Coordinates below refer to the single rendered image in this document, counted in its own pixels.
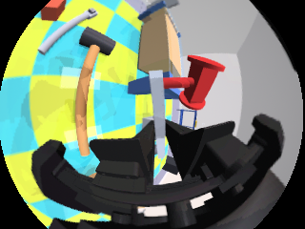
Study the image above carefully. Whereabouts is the mallet with wooden handle and black head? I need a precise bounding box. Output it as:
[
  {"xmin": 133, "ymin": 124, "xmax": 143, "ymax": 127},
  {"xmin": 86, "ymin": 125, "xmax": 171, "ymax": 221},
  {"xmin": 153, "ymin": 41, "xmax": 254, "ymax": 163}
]
[{"xmin": 75, "ymin": 27, "xmax": 117, "ymax": 156}]

